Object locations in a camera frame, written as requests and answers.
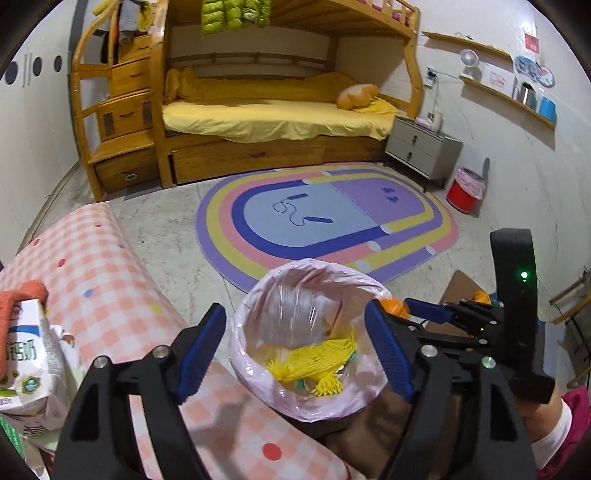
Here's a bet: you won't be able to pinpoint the brown cardboard sheet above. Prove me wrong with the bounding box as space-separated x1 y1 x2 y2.
425 270 497 337

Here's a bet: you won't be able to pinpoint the white milk carton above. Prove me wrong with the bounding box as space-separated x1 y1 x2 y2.
0 298 70 414

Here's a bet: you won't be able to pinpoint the clothes pile on staircase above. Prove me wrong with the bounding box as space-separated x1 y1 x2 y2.
99 0 153 47

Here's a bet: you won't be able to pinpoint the grey nightstand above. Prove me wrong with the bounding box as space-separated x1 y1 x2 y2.
385 115 463 182

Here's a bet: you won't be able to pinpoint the yellow bed sheet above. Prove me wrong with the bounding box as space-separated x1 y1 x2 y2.
161 99 400 141

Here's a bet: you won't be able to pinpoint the blue jump rope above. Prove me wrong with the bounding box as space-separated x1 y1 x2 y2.
273 193 333 228

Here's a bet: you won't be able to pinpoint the wooden bunk bed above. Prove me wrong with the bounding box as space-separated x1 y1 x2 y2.
154 0 426 188

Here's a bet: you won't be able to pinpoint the yellow mesh net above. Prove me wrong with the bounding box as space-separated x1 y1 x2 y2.
268 335 358 398

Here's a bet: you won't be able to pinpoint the trash bin with pink bag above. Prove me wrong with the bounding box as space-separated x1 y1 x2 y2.
229 259 392 423

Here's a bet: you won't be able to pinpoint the green puffer jacket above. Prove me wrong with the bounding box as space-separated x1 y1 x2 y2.
201 0 273 38

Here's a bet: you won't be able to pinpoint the orange cloth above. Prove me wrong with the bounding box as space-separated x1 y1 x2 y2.
0 280 51 379

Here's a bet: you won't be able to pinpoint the pink checkered tablecloth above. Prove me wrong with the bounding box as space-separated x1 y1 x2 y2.
0 203 365 480

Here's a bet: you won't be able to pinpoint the blue wall sticker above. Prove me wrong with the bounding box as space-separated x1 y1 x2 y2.
514 55 555 88

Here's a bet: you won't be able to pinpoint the red trash bin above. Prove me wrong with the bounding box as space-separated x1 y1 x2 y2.
445 167 488 215

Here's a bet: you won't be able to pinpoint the white box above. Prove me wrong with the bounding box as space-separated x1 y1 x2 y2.
480 62 515 97

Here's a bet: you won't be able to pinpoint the brown box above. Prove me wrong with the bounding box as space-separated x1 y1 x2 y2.
323 383 462 480

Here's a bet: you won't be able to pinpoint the long wooden wall shelf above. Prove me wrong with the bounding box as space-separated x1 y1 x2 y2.
459 75 557 130

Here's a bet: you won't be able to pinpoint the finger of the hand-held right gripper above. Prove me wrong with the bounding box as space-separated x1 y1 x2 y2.
392 318 491 355
405 298 506 328

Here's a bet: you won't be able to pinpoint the orange peel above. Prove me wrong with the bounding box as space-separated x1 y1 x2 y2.
379 299 411 324

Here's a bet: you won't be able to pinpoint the yellow blanket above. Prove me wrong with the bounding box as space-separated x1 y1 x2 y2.
165 68 356 104

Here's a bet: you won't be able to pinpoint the wall outlet with cable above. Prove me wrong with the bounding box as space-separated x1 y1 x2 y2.
425 67 462 118

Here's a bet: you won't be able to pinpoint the orange plush pillow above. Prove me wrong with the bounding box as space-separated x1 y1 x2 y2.
336 83 380 110

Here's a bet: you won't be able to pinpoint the metal cup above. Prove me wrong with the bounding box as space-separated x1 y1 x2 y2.
516 80 539 109

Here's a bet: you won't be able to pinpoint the wooden staircase drawers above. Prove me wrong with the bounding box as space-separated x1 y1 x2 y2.
69 9 169 201

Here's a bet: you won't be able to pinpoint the clear plastic bottle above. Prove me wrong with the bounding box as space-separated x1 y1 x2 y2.
252 288 333 349

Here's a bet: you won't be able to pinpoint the small white fan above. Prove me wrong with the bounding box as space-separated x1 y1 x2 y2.
459 48 481 79

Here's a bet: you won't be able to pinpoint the short wooden wall shelf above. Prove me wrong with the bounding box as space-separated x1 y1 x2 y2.
421 30 513 61

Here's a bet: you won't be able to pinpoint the green white carton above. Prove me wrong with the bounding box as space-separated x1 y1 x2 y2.
0 408 58 480

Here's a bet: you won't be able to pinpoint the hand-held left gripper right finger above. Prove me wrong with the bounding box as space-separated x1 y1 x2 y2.
365 300 539 480

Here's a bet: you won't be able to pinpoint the colourful oval rug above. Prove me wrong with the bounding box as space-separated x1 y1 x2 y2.
196 161 460 294

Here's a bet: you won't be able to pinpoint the person's right forearm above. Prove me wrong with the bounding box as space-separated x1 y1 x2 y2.
519 390 591 472

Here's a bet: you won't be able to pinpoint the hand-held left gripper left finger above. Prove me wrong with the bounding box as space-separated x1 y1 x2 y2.
55 302 227 480

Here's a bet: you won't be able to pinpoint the wooden rack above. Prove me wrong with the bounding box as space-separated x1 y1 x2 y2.
549 270 591 388

